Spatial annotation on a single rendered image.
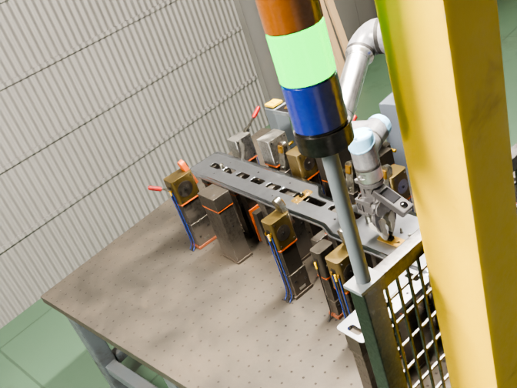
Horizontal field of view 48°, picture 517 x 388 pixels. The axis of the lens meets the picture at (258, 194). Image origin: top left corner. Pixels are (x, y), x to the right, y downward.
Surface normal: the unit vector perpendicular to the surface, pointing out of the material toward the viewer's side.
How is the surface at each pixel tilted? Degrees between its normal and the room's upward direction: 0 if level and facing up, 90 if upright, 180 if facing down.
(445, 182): 90
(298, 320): 0
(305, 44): 90
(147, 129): 90
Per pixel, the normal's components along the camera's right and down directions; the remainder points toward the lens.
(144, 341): -0.29, -0.82
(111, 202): 0.71, 0.15
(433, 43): -0.74, 0.52
